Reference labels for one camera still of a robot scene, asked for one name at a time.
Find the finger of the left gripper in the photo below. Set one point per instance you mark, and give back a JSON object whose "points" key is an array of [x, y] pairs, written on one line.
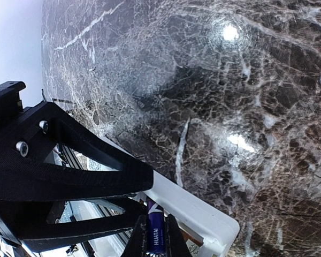
{"points": [[26, 223], [28, 137]]}

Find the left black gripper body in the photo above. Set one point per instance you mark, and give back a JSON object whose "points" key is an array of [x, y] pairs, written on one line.
{"points": [[12, 153]]}

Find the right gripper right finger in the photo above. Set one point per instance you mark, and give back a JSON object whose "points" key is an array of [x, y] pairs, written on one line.
{"points": [[175, 244]]}

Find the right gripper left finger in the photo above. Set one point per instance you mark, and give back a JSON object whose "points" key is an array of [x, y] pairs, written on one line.
{"points": [[138, 242]]}

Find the white remote control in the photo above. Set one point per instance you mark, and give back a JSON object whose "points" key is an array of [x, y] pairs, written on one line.
{"points": [[207, 231]]}

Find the purple blue battery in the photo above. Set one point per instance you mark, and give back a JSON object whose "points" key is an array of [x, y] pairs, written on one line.
{"points": [[156, 228]]}

